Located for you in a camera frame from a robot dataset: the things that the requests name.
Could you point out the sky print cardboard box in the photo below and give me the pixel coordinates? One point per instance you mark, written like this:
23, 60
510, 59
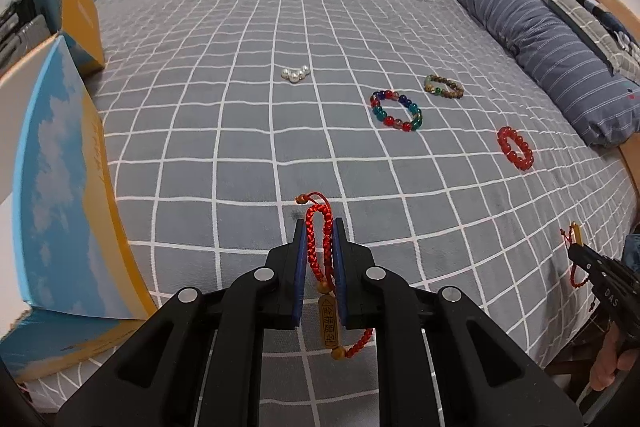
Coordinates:
65, 207

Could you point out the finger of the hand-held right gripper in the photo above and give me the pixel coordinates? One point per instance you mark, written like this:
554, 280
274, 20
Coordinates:
586, 256

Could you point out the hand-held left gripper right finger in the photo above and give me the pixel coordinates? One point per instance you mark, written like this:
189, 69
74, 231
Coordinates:
339, 267

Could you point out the person's right hand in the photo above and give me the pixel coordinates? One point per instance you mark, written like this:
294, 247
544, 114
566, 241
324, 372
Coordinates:
606, 364

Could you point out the blue striped pillow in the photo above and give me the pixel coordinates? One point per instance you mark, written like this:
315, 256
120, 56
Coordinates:
545, 37

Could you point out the blue suitcase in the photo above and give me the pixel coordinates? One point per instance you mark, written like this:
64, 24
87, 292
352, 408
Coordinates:
47, 4

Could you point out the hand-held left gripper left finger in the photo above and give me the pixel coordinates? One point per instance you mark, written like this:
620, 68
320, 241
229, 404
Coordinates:
298, 267

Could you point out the grey checked bed sheet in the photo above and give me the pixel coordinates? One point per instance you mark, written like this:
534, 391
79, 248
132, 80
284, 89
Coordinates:
300, 147

